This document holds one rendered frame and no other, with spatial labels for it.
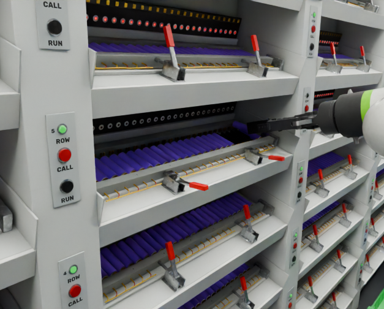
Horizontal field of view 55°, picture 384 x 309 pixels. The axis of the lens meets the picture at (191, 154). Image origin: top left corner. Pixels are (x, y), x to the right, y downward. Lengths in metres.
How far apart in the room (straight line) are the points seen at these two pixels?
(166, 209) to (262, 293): 0.54
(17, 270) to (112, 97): 0.26
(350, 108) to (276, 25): 0.33
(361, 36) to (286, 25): 0.70
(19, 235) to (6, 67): 0.22
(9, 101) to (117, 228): 0.25
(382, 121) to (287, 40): 0.42
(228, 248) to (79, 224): 0.45
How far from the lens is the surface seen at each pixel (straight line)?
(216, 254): 0.88
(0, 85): 0.50
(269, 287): 1.16
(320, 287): 1.57
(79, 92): 0.51
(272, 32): 1.03
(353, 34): 1.69
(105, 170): 0.67
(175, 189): 0.68
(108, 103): 0.55
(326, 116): 0.85
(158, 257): 0.79
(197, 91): 0.67
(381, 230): 2.18
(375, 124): 0.67
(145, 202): 0.64
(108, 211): 0.61
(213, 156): 0.80
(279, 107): 1.02
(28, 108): 0.48
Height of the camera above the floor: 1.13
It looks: 14 degrees down
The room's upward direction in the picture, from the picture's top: straight up
